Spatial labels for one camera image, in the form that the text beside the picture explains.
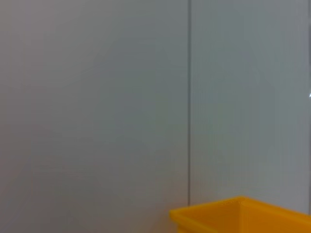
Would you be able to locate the yellow plastic bin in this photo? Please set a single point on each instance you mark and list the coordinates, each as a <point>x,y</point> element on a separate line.
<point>243,218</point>

